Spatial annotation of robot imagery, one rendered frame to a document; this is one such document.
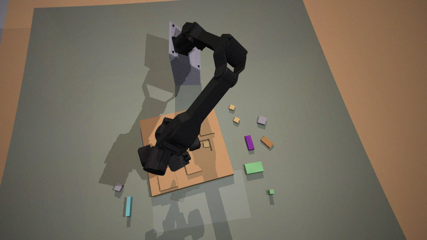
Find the green rectangular block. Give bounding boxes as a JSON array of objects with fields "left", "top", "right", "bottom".
[{"left": 244, "top": 162, "right": 264, "bottom": 175}]

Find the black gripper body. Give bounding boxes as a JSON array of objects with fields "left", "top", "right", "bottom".
[{"left": 138, "top": 137, "right": 201, "bottom": 167}]

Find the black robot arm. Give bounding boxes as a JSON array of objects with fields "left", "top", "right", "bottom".
[{"left": 143, "top": 22, "right": 248, "bottom": 176}]

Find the purple rectangular block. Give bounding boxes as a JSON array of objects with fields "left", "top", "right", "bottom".
[{"left": 245, "top": 135, "right": 254, "bottom": 151}]

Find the light blue rectangular bar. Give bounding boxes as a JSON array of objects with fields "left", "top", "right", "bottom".
[{"left": 125, "top": 196, "right": 133, "bottom": 217}]

